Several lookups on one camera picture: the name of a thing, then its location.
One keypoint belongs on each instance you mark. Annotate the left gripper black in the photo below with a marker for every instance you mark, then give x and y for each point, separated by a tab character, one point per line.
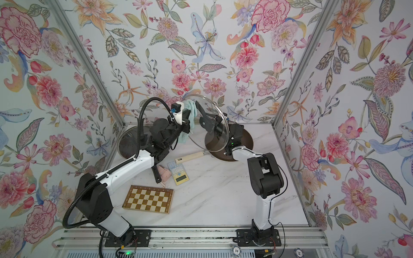
185	126

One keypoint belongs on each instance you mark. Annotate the glass pot lid black handle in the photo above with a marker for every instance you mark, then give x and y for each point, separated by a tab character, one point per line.
209	128

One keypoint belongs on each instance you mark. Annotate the light green cleaning cloth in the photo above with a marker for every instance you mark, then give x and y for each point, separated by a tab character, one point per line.
191	106

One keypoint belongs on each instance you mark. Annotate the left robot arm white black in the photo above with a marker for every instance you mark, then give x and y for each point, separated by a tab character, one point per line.
93	196

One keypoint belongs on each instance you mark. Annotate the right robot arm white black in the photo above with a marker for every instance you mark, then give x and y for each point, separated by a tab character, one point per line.
266	181

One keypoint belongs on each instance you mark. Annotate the pink small object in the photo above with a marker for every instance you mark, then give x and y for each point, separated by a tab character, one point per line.
164	173

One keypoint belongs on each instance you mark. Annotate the yellow blue calculator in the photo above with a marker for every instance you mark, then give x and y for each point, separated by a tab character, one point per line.
178	172

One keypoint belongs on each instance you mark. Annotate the wooden chessboard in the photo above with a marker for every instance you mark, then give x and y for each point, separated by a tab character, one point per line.
149	199

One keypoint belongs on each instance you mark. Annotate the brown frying pan cream handle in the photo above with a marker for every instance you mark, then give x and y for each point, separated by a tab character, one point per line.
247	142

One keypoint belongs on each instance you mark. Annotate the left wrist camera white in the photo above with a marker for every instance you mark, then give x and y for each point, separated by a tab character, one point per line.
180	113

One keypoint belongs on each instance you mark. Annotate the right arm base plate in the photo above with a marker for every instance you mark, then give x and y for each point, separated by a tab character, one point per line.
262	238

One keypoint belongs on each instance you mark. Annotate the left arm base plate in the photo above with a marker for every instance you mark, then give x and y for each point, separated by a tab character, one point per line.
137	238

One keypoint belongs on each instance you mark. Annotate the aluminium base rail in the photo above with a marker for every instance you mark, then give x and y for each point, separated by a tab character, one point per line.
285	237

